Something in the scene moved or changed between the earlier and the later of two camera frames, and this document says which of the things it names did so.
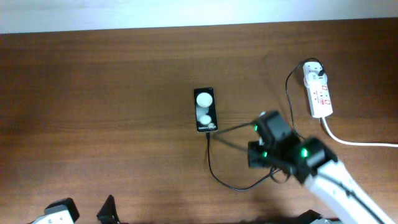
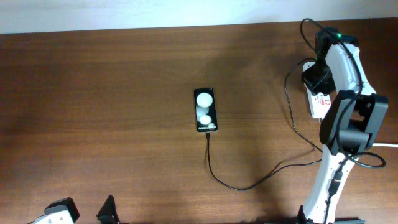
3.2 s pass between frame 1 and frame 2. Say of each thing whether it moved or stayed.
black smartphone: stayed
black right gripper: moved
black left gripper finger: stayed
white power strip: stayed
